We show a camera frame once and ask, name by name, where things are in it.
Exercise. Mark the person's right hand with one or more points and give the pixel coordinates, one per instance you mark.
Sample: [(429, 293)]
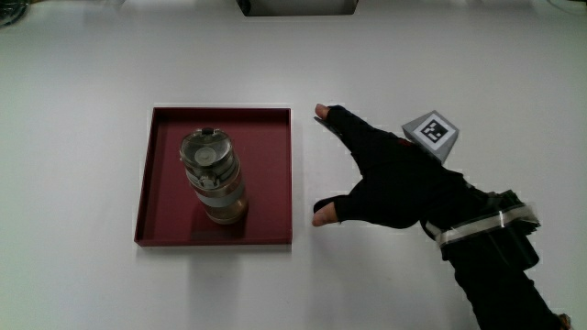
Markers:
[(394, 183)]

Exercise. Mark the dark red square tray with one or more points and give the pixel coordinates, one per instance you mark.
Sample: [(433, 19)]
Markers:
[(270, 183)]

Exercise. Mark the dark grey box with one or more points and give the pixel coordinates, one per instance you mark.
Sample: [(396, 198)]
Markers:
[(298, 7)]

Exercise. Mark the dark round object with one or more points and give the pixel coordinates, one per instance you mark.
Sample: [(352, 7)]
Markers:
[(10, 10)]

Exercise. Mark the clear amber bottle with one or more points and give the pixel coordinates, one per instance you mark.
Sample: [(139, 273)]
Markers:
[(215, 179)]

